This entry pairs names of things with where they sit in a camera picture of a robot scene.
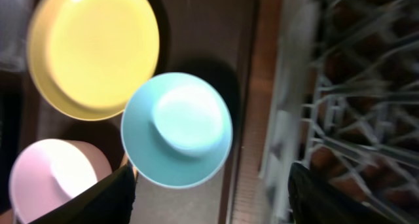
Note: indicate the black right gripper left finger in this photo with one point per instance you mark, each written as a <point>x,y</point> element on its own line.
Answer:
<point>110,201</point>

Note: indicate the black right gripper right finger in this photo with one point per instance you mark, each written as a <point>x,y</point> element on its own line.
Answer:
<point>314,201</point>

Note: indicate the pink bowl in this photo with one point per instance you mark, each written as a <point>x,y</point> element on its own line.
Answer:
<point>49,173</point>

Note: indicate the light blue bowl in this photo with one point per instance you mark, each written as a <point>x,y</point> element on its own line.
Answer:
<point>177,130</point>

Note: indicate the grey dishwasher rack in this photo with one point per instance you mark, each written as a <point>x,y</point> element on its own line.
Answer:
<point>345,105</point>

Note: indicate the black waste tray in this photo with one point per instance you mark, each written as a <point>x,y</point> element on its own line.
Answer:
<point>11,111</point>

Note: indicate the yellow plate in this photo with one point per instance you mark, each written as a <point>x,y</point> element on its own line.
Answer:
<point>88,57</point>

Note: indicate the brown serving tray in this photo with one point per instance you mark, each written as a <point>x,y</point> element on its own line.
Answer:
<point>211,39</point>

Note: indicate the clear plastic bin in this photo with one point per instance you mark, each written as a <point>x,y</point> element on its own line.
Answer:
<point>15,15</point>

